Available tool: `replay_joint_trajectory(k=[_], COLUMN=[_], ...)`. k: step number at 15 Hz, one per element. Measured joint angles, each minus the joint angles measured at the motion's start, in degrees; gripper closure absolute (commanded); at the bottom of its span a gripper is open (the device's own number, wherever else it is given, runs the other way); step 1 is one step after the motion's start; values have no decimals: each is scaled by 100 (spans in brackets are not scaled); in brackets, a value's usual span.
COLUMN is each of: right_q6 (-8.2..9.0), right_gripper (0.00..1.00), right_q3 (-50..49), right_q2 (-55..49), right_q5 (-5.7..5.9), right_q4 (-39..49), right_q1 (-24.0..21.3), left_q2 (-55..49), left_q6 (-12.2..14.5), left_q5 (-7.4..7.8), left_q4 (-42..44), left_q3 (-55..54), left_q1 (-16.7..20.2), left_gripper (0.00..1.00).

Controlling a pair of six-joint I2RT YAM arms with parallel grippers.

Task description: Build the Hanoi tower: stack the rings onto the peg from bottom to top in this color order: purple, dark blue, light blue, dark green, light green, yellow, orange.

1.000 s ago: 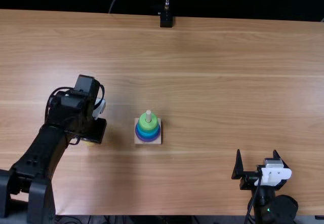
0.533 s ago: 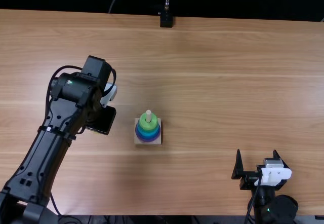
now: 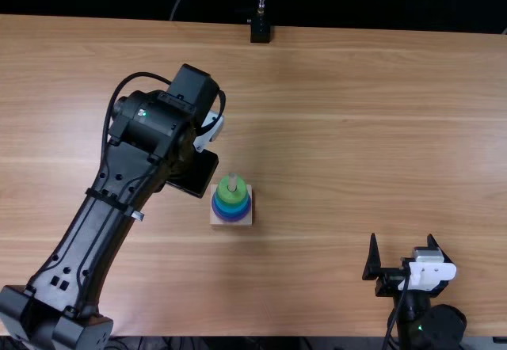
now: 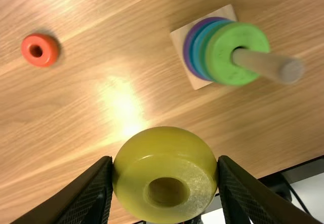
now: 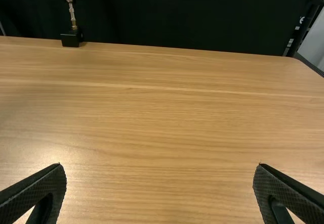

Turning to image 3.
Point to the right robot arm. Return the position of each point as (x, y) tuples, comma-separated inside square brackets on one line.
[(443, 322)]

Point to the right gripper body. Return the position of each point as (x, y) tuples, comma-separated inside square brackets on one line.
[(388, 282)]

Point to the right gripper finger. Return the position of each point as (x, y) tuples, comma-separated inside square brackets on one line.
[(433, 243), (373, 265)]

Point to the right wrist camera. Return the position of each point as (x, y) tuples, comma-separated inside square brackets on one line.
[(429, 272)]

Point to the black clamp stand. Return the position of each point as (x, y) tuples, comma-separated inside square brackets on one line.
[(261, 31)]

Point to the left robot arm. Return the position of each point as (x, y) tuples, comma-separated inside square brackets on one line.
[(99, 215)]

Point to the wooden peg base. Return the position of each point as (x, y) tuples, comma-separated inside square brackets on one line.
[(247, 207)]

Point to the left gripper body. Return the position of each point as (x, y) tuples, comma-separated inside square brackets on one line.
[(198, 176)]

